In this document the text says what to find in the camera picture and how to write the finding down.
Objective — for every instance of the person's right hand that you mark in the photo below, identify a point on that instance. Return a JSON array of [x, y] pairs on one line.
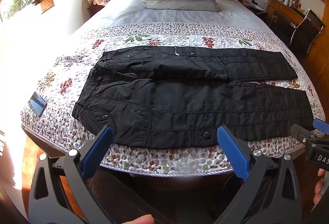
[[319, 188]]

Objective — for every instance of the person's brown trouser leg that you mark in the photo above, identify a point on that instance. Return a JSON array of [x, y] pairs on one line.
[[115, 198]]

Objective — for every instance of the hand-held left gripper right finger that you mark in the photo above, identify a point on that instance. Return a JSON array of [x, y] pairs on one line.
[[232, 148]]

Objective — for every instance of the wooden desk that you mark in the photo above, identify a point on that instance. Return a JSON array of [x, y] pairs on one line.
[[282, 8]]

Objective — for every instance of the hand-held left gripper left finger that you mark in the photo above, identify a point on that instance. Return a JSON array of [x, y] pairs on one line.
[[99, 148]]

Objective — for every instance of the person's left hand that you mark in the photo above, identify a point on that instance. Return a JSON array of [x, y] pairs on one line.
[[140, 220]]

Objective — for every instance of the black pants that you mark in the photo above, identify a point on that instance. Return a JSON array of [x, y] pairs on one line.
[[180, 108]]

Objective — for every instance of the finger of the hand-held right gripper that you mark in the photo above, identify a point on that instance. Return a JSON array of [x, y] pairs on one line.
[[300, 134], [321, 126]]

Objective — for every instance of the floral quilted bedspread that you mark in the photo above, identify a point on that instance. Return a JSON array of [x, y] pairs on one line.
[[185, 35]]

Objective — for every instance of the black chrome chair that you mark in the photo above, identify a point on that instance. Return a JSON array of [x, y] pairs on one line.
[[305, 29]]

